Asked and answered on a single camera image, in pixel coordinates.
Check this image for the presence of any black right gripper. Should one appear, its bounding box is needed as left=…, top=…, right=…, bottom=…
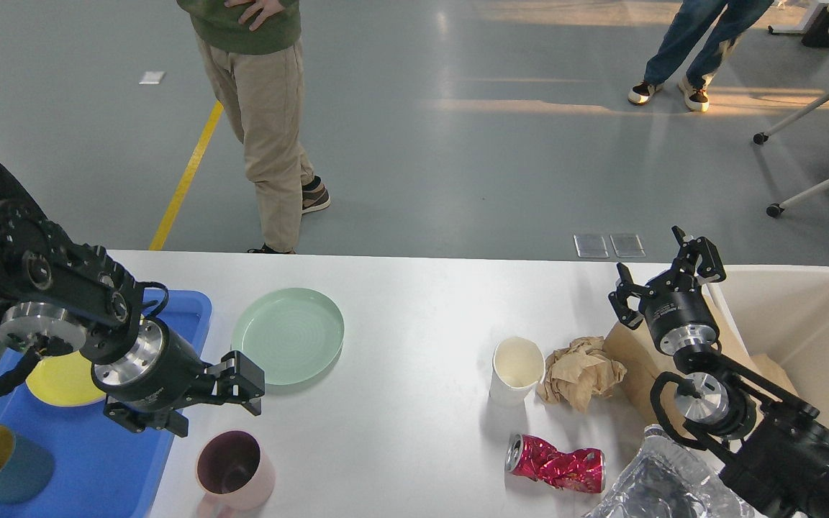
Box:
left=608, top=226, right=727, bottom=357

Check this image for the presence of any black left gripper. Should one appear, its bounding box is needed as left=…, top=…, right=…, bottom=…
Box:
left=92, top=319, right=266, bottom=438

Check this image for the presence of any pink mug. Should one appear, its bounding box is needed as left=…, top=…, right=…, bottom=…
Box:
left=195, top=430, right=276, bottom=517

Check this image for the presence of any mint green plate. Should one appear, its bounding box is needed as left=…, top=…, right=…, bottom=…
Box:
left=230, top=288, right=345, bottom=386

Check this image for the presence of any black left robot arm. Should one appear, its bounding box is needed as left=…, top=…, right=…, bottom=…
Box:
left=0, top=199, right=266, bottom=438

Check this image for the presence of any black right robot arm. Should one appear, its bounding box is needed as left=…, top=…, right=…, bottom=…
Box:
left=608, top=226, right=829, bottom=517

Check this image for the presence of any brown paper bag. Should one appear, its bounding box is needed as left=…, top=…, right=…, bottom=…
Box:
left=603, top=288, right=797, bottom=424

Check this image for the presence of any blue plastic tray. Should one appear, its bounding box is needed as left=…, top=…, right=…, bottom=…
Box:
left=0, top=289, right=212, bottom=518

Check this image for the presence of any yellow plate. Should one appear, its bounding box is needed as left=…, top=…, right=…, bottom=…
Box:
left=26, top=316, right=107, bottom=407

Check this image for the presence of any crumpled brown paper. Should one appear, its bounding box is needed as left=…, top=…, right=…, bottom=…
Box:
left=536, top=337, right=628, bottom=413

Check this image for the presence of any beige plastic bin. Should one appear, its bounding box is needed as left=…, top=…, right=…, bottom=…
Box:
left=707, top=265, right=829, bottom=427

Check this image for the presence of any white paper cup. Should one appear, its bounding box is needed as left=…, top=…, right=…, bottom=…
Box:
left=489, top=337, right=544, bottom=406

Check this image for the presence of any aluminium foil tray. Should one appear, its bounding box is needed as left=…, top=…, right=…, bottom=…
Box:
left=586, top=425, right=756, bottom=517

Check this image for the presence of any teal cup yellow inside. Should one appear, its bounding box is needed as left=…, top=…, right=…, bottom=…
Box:
left=0, top=424, right=55, bottom=504

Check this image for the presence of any crushed red can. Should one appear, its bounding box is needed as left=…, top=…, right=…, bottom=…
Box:
left=504, top=434, right=606, bottom=494

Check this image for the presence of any person in blue jeans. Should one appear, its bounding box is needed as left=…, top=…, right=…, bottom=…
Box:
left=626, top=1, right=773, bottom=112

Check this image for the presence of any person in green sweater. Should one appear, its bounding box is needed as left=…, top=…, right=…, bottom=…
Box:
left=178, top=1, right=331, bottom=255

